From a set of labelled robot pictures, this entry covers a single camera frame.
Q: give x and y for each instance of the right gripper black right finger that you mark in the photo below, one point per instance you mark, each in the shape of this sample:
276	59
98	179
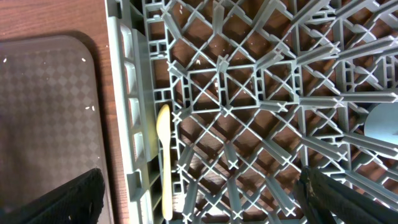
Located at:
321	198

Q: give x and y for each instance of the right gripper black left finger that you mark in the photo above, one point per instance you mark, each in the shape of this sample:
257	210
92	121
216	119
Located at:
80	200

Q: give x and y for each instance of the light blue cup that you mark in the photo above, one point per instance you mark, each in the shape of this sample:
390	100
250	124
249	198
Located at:
381	123

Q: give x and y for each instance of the yellow plastic spoon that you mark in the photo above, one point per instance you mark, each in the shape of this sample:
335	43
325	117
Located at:
164	134

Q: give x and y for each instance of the grey dishwasher rack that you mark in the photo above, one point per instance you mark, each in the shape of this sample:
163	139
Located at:
257	90

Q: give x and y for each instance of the brown serving tray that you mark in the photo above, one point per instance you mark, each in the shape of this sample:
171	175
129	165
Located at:
50	120

